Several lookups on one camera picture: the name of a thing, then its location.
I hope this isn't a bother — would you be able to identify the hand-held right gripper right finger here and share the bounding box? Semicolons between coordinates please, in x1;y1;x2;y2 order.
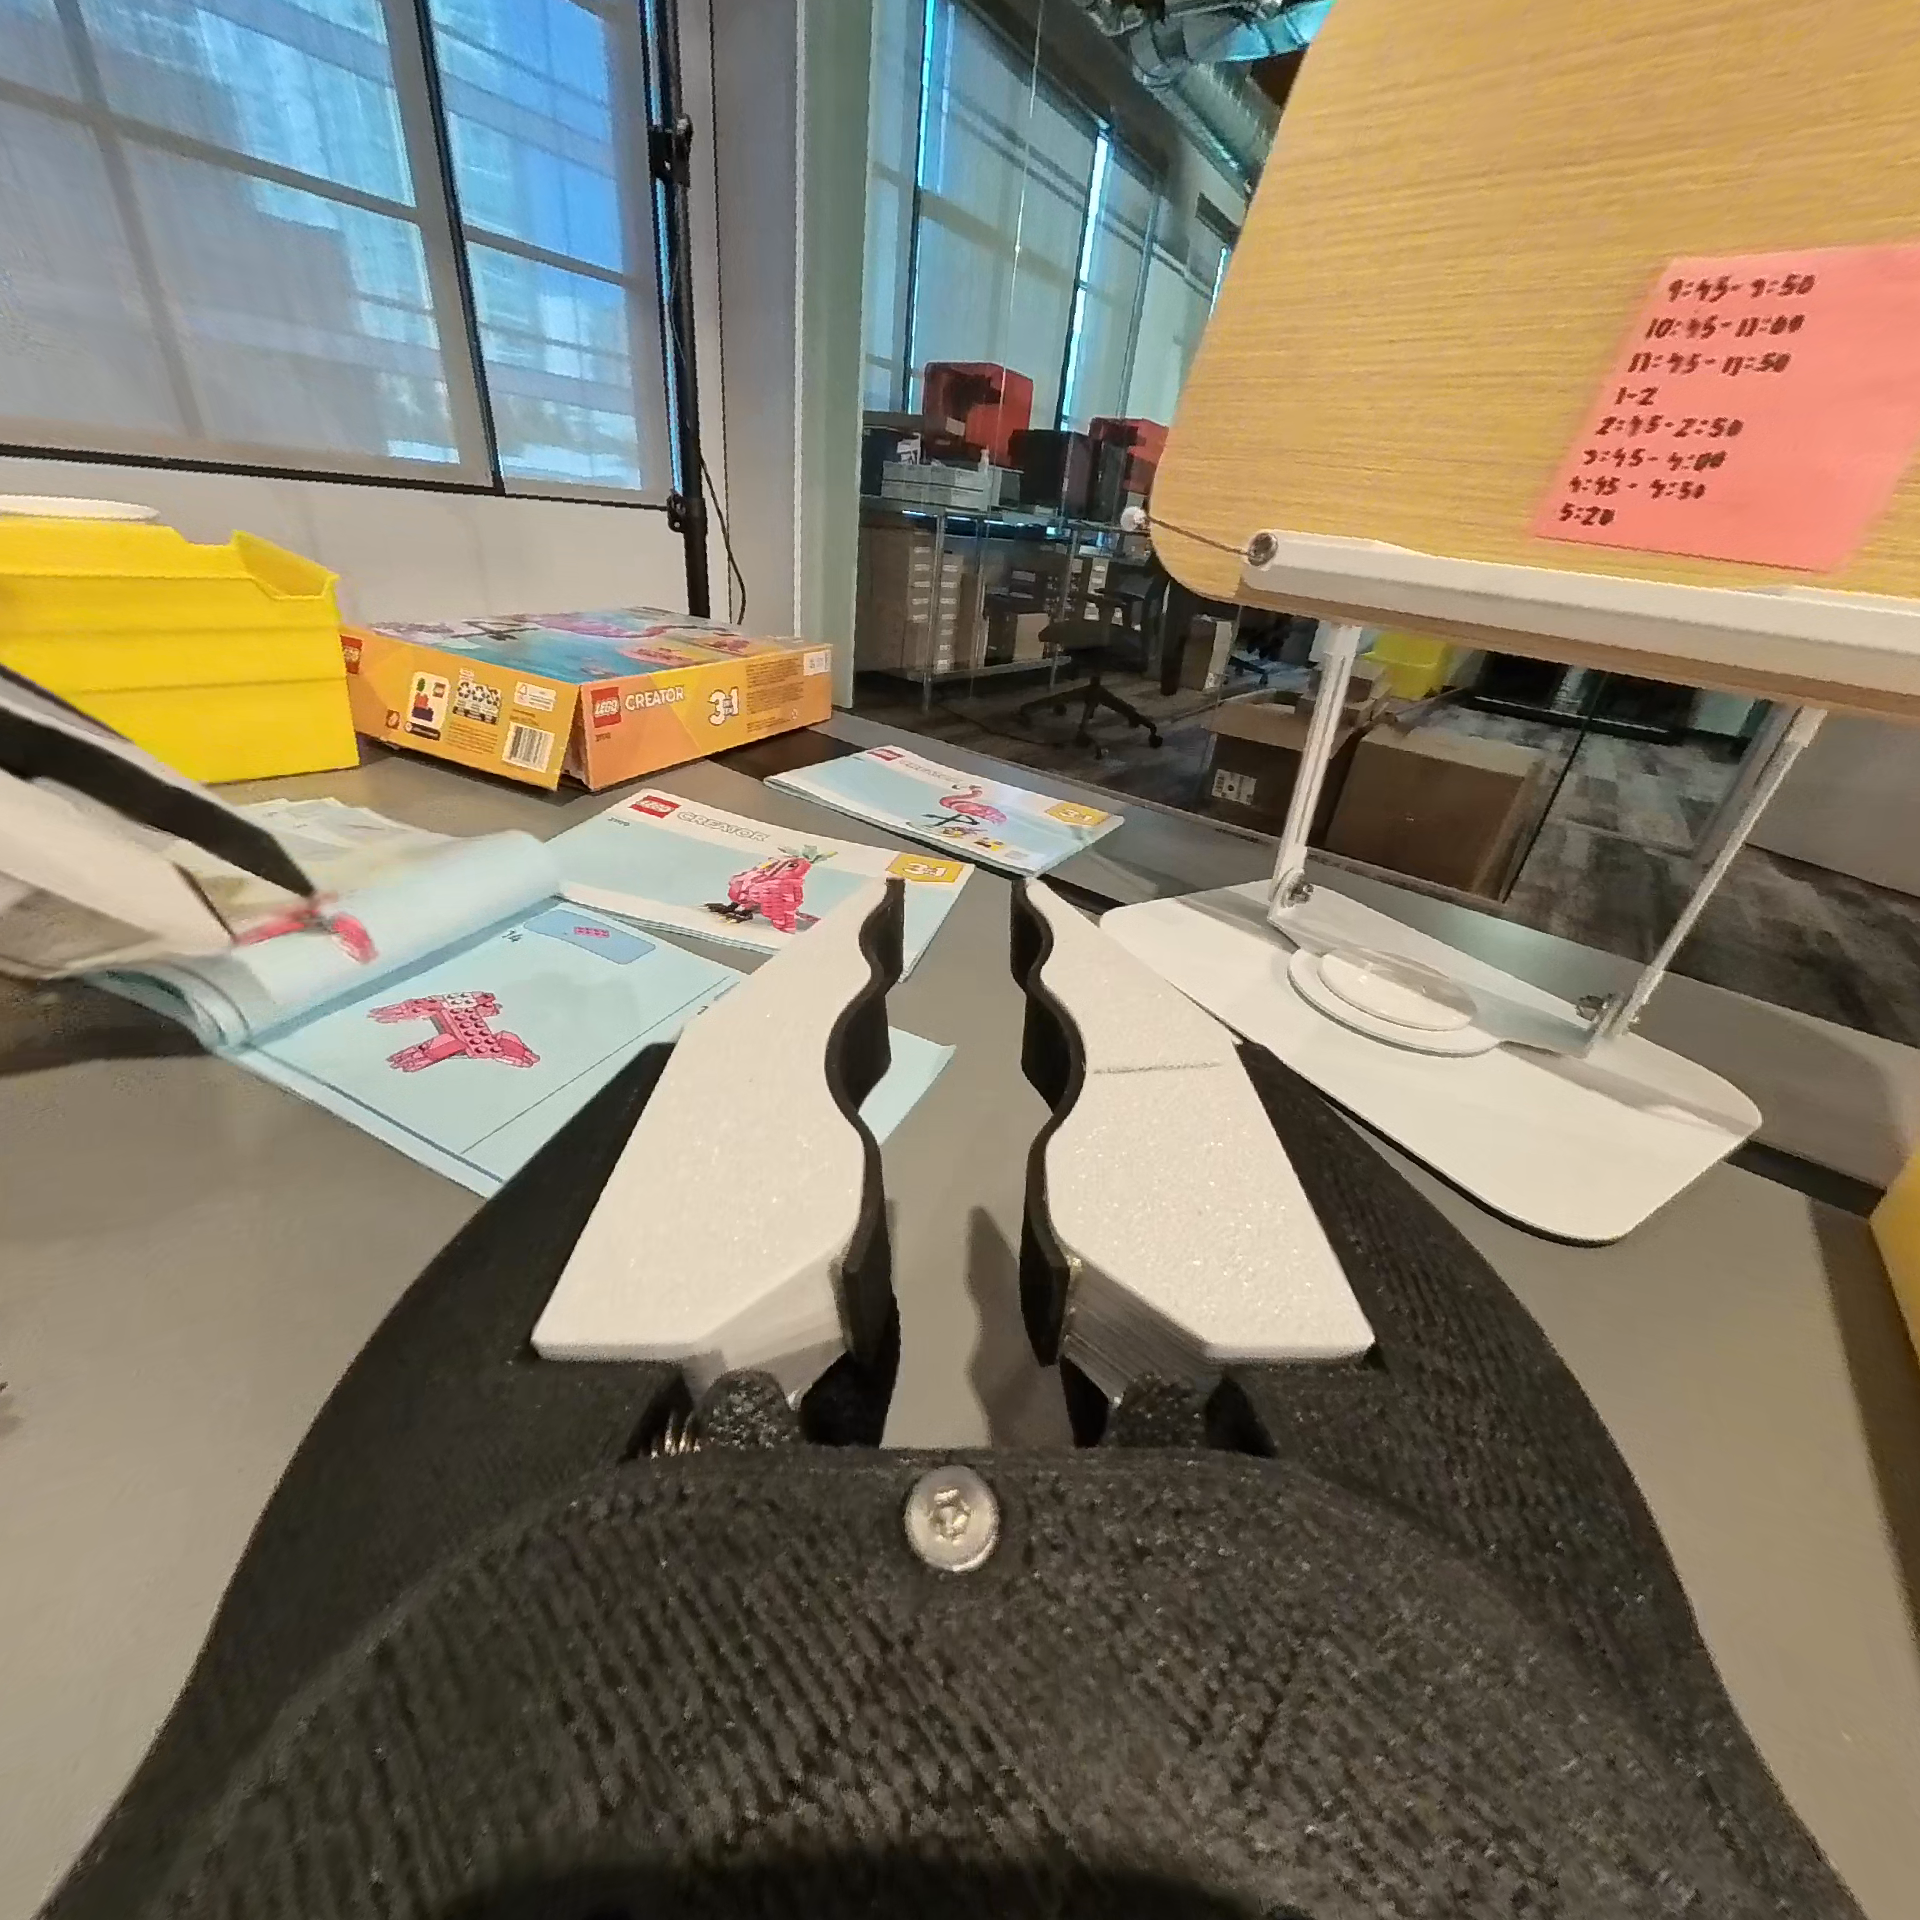
1012;880;1374;1388

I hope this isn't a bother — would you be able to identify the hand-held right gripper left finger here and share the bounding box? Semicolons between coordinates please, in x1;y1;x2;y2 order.
532;880;907;1388

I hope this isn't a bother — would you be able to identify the pink sticky note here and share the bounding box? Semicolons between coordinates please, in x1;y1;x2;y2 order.
1530;239;1920;576

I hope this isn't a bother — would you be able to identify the red 3D printer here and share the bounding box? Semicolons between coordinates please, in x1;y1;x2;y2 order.
923;359;1026;466
1088;418;1172;510

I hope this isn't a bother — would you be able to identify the black stand pole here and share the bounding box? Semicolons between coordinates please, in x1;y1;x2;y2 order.
644;0;718;621

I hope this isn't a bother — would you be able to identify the cardboard box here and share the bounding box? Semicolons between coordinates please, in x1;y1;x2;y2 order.
1327;727;1547;902
1208;697;1353;848

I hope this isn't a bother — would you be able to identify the black office chair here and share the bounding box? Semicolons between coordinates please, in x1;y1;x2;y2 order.
1021;586;1163;759

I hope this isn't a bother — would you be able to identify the light blue instruction booklet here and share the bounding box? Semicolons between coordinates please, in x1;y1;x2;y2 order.
84;794;954;1198

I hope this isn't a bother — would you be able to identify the yellow box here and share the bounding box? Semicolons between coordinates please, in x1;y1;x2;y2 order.
1867;1177;1920;1353

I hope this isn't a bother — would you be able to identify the wooden book stand white base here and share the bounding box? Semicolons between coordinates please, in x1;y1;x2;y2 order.
1104;0;1920;1247

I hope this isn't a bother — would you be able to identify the large window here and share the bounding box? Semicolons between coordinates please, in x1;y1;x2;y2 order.
0;0;677;503

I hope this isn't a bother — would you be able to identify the closed booklet with pink figure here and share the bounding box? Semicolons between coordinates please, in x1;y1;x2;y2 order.
558;790;973;978

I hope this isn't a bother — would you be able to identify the grey desk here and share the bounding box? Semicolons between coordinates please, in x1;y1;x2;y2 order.
0;741;1920;1920

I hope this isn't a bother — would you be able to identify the metal shelf rack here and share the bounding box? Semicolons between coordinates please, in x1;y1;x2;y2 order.
862;495;1157;714

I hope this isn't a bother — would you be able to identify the orange toy brick box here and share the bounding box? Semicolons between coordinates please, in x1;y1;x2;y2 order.
337;606;835;793

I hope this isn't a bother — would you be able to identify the yellow plastic bin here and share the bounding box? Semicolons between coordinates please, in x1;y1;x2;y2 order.
0;661;362;786
0;518;341;698

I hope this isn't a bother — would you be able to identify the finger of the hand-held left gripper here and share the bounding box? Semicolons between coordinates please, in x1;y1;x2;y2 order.
0;661;325;904
0;766;250;985

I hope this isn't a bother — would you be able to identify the closed booklet with flamingo print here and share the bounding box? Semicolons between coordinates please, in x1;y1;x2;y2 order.
766;745;1128;874

